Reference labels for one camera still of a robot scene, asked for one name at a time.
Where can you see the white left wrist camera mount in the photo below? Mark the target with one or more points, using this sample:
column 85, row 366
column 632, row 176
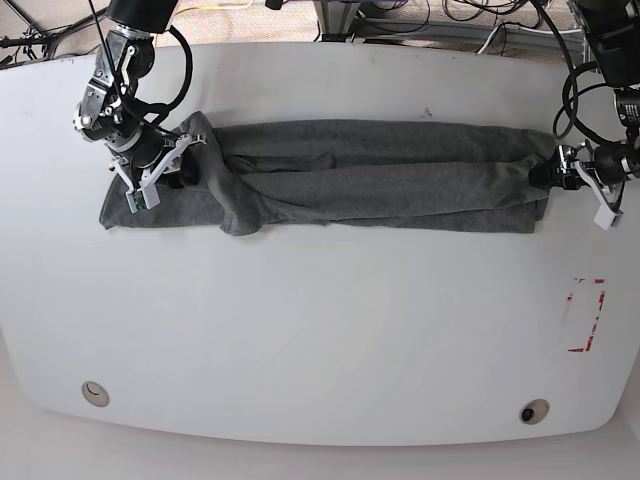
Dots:
column 607, row 214

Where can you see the right table grommet hole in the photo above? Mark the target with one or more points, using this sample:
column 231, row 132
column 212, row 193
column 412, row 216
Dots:
column 534, row 412

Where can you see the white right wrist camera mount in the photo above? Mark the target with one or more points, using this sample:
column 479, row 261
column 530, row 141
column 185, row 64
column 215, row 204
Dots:
column 146, row 196

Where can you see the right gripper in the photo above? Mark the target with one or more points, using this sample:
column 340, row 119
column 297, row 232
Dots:
column 142, row 152

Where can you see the red tape rectangle marking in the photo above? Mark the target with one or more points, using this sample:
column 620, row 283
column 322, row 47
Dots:
column 581, row 314

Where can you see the black tripod stand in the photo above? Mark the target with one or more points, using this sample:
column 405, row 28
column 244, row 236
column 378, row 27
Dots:
column 35, row 43

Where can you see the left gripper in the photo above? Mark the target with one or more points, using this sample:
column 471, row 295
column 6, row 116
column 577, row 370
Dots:
column 610, row 167

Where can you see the left table grommet hole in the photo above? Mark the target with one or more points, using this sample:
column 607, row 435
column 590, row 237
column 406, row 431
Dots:
column 95, row 394

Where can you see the table grommet hole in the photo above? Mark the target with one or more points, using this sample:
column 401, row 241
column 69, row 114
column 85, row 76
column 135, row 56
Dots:
column 95, row 394
column 534, row 412

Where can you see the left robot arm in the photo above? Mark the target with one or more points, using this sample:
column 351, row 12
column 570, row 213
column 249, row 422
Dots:
column 611, row 31

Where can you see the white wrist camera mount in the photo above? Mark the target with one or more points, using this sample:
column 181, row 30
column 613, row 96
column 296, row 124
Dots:
column 146, row 196
column 607, row 214

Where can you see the aluminium frame rail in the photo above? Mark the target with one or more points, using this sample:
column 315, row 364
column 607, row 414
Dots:
column 505, row 33

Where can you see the grey T-shirt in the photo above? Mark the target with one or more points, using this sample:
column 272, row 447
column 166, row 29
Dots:
column 412, row 175

